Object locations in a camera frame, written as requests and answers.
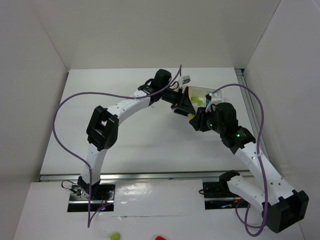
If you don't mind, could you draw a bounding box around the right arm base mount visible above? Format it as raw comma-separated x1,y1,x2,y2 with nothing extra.
198,182,248,210

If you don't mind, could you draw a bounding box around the white divided container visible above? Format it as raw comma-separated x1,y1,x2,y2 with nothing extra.
188,86,224,111

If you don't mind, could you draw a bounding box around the red object foreground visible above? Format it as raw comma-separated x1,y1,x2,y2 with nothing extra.
155,235,167,240

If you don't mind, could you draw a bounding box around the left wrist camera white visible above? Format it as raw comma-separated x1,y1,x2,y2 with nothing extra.
179,75,191,85

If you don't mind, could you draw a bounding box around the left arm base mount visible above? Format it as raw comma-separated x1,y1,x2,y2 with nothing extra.
67,183,116,213

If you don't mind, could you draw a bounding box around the aluminium rail right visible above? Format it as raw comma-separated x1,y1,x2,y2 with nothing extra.
234,68,261,146

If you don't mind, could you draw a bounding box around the aluminium rail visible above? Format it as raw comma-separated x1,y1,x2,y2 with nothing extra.
234,68,261,146
39,170,253,182

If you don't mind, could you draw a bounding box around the small green lego brick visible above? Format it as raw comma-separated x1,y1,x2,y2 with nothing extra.
196,100,204,107

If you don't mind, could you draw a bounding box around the aluminium rail front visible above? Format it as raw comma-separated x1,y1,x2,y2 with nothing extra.
39,170,253,182

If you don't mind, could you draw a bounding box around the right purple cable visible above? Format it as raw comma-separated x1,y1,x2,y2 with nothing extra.
207,83,269,237

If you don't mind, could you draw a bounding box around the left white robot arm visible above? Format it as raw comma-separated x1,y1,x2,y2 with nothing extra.
77,69,196,196

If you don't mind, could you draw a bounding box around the purple cable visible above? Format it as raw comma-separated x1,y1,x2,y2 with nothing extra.
53,64,183,228
207,83,269,237

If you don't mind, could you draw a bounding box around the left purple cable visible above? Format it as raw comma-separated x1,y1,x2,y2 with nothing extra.
53,64,183,228

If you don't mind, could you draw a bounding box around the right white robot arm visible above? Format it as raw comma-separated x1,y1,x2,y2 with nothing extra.
189,102,309,233

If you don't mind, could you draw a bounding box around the lime green lego foreground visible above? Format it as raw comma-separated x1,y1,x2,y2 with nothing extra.
110,232,121,240

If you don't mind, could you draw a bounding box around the pale green lego piece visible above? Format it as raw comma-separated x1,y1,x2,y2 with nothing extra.
188,114,195,120

